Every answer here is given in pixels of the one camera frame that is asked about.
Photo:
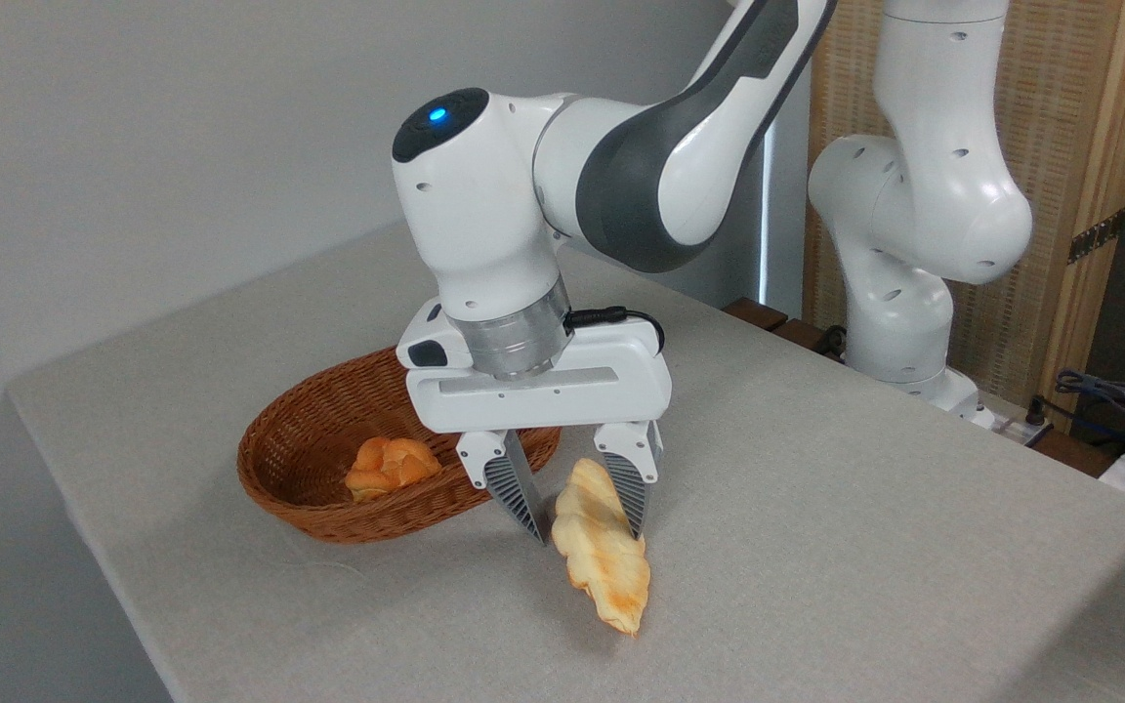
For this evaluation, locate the metal screen hinge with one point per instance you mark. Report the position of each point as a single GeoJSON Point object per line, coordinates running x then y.
{"type": "Point", "coordinates": [1098, 235]}

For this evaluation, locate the small round orange bread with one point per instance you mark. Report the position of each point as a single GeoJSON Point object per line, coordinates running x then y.
{"type": "Point", "coordinates": [389, 467]}

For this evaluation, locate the dark wooden base board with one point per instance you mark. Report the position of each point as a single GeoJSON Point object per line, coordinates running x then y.
{"type": "Point", "coordinates": [768, 317]}

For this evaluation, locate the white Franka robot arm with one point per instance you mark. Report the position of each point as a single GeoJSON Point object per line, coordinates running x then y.
{"type": "Point", "coordinates": [699, 146]}

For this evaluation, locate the brown oval wicker basket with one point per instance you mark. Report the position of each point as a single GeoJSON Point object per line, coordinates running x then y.
{"type": "Point", "coordinates": [309, 439]}

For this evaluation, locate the long pale croissant bread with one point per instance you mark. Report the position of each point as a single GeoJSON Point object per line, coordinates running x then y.
{"type": "Point", "coordinates": [606, 557]}

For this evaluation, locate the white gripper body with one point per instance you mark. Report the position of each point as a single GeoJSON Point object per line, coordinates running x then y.
{"type": "Point", "coordinates": [602, 386]}

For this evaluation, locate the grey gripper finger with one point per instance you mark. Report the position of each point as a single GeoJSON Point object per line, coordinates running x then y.
{"type": "Point", "coordinates": [633, 478]}
{"type": "Point", "coordinates": [514, 488]}

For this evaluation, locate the white power strip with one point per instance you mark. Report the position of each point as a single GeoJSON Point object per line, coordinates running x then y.
{"type": "Point", "coordinates": [1007, 420]}

